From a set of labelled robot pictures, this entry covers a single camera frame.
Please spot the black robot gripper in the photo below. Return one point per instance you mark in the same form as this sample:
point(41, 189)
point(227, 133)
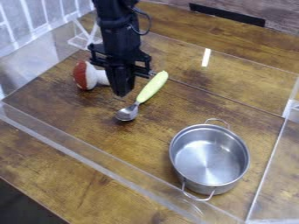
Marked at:
point(119, 53)

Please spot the green handled metal spoon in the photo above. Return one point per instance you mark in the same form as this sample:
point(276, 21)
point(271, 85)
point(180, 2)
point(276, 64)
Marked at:
point(127, 114)

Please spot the stainless steel pot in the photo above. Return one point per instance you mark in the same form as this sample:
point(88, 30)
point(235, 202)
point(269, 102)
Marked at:
point(209, 158)

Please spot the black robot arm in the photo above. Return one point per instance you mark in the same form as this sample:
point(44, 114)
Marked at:
point(113, 9)

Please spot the red white toy mushroom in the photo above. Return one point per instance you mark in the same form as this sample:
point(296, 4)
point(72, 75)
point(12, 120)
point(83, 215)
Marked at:
point(87, 76)

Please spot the clear acrylic triangular stand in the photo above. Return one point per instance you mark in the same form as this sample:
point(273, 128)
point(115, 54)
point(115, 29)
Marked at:
point(84, 37)

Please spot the black strip on table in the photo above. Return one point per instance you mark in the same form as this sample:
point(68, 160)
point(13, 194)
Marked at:
point(228, 15)

